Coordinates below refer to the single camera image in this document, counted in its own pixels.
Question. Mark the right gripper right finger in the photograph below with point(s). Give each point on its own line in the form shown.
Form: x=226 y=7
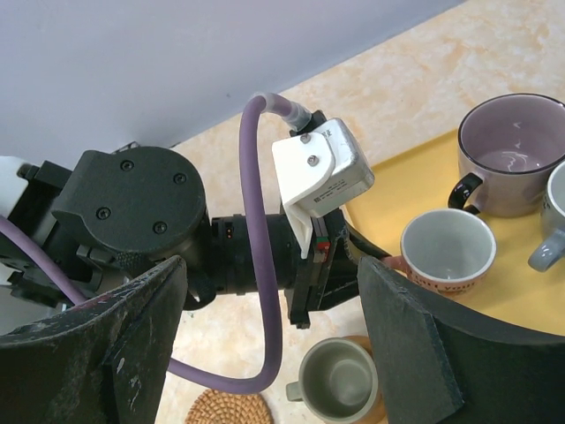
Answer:
x=441 y=362

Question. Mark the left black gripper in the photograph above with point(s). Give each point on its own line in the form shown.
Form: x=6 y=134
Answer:
x=265 y=256

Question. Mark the large woven rattan coaster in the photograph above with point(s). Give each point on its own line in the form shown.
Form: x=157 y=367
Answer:
x=214 y=406

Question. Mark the pink mug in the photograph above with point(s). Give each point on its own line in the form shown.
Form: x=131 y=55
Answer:
x=445 y=250

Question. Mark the yellow tray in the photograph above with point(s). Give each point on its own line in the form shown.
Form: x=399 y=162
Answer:
x=421 y=179

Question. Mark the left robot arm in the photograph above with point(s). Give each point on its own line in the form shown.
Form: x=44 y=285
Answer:
x=118 y=215

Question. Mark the light wooden coaster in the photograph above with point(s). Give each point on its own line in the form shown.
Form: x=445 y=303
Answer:
x=375 y=407

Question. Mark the purple mug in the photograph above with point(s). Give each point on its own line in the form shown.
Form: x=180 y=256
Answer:
x=507 y=148

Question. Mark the small olive mug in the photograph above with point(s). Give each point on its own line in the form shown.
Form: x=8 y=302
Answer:
x=334 y=381

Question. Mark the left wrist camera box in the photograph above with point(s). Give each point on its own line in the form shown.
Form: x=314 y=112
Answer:
x=317 y=173

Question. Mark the grey-white mug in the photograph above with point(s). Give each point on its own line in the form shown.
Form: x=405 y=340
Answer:
x=551 y=249

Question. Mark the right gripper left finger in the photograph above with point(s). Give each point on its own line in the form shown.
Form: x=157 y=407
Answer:
x=103 y=361

